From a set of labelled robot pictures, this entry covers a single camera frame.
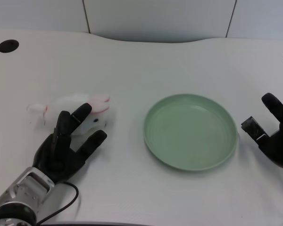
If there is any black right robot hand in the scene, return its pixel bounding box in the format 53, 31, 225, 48
241, 92, 283, 172

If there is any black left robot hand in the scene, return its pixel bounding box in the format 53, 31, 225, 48
32, 103, 108, 185

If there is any white rabbit plush doll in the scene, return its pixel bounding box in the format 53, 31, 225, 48
27, 93, 117, 136

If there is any green round plate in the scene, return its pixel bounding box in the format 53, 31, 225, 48
143, 93, 239, 172

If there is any black cable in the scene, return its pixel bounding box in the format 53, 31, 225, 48
36, 181, 80, 225

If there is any black round cable grommet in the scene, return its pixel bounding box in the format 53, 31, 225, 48
0, 39, 20, 53

